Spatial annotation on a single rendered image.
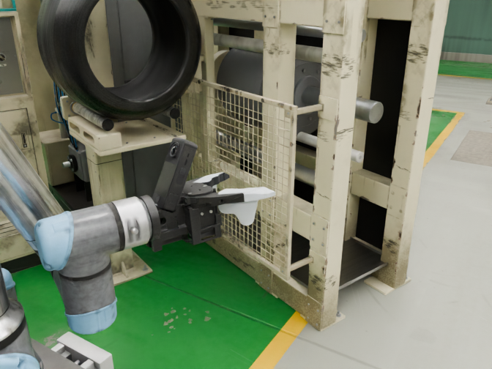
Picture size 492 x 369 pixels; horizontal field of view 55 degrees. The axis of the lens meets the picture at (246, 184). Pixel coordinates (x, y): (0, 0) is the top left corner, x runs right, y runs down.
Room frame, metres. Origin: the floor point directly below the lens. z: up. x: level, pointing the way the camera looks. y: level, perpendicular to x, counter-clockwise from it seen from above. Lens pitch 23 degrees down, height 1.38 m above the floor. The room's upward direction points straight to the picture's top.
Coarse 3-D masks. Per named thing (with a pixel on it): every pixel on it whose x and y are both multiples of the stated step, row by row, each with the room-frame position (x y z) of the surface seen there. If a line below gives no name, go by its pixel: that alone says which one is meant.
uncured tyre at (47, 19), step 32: (64, 0) 1.64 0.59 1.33; (96, 0) 1.66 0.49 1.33; (160, 0) 2.08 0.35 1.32; (64, 32) 1.61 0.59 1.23; (160, 32) 2.10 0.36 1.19; (192, 32) 1.88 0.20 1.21; (64, 64) 1.61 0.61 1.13; (160, 64) 2.09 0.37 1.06; (192, 64) 1.88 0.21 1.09; (96, 96) 1.64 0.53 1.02; (128, 96) 1.99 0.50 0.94; (160, 96) 1.78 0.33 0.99
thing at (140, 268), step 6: (132, 252) 2.26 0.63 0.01; (138, 264) 2.13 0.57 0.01; (144, 264) 2.13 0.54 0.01; (132, 270) 2.07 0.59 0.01; (138, 270) 2.07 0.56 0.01; (144, 270) 2.07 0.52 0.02; (150, 270) 2.07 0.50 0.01; (114, 276) 2.02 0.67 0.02; (120, 276) 2.02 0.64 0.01; (132, 276) 2.02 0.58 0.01; (138, 276) 2.03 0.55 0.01; (114, 282) 1.97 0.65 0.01; (120, 282) 1.97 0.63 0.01
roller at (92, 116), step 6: (72, 108) 1.94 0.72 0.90; (78, 108) 1.89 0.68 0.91; (84, 108) 1.86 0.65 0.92; (84, 114) 1.83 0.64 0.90; (90, 114) 1.78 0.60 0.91; (96, 114) 1.76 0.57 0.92; (90, 120) 1.78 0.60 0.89; (96, 120) 1.72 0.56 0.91; (102, 120) 1.69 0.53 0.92; (108, 120) 1.69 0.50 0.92; (102, 126) 1.68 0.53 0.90; (108, 126) 1.69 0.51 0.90
